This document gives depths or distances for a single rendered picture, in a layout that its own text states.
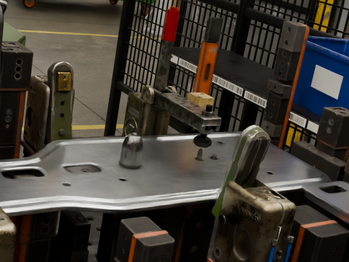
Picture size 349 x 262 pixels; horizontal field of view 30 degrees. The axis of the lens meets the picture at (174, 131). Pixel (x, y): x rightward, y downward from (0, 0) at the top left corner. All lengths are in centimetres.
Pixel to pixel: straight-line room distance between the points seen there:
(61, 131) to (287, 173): 36
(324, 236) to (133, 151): 29
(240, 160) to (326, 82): 50
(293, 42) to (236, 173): 49
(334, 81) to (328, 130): 14
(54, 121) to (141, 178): 19
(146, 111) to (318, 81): 39
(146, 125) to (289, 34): 35
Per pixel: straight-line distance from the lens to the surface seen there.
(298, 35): 128
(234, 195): 83
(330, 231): 94
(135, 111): 113
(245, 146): 82
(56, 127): 104
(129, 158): 94
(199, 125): 99
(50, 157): 94
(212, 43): 116
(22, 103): 106
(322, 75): 132
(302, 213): 97
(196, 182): 94
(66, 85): 103
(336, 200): 99
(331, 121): 118
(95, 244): 135
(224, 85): 149
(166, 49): 109
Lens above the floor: 135
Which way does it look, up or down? 18 degrees down
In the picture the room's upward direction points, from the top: 10 degrees clockwise
